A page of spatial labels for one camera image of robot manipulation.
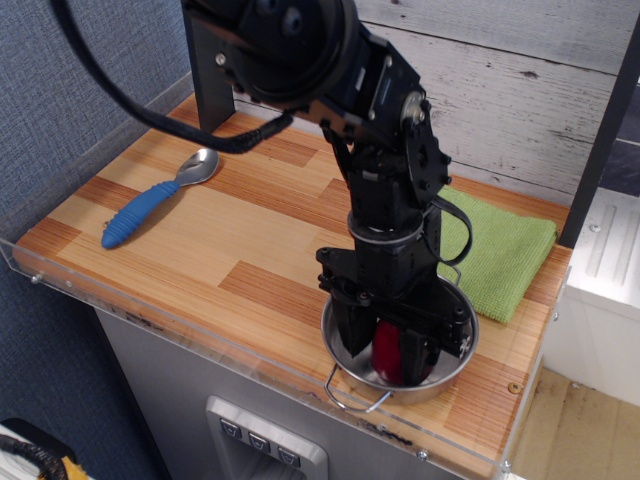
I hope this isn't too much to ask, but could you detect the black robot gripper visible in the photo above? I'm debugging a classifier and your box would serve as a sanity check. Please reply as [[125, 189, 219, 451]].
[[316, 209, 443, 385]]

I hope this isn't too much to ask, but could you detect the red toy beetroot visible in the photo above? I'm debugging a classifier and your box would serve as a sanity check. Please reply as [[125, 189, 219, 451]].
[[370, 320, 435, 387]]

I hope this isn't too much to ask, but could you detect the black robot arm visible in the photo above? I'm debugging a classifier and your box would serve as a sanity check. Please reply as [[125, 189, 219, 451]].
[[183, 1, 471, 386]]

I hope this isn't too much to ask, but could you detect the stainless steel pan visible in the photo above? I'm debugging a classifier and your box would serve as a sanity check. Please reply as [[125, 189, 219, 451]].
[[321, 276, 479, 413]]

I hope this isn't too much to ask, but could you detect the green folded cloth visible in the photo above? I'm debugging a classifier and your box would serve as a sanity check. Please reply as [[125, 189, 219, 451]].
[[438, 187, 556, 323]]

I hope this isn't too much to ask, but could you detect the silver dispenser button panel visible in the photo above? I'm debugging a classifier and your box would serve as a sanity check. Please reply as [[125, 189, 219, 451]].
[[206, 395, 329, 479]]

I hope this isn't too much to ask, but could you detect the grey toy fridge cabinet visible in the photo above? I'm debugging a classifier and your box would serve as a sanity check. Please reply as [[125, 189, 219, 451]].
[[97, 311, 453, 479]]

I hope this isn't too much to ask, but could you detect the white toy appliance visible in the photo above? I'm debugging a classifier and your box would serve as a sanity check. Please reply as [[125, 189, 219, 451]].
[[542, 188, 639, 405]]

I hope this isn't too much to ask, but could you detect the yellow object at corner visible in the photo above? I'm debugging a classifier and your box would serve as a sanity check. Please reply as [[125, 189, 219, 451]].
[[63, 458, 91, 480]]

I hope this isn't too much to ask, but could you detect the blue handled metal spoon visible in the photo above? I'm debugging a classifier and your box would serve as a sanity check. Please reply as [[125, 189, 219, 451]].
[[101, 148, 220, 249]]

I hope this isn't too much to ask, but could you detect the dark grey vertical post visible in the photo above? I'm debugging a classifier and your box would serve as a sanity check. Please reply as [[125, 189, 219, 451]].
[[183, 8, 236, 133]]

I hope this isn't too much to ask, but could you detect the black right frame post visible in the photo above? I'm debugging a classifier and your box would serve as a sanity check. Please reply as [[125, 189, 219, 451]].
[[558, 17, 639, 248]]

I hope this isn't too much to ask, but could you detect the black braided hose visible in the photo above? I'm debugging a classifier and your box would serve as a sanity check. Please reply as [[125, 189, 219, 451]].
[[0, 433, 69, 480]]

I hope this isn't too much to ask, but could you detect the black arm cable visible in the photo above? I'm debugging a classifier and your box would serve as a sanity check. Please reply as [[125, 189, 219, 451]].
[[49, 0, 295, 155]]

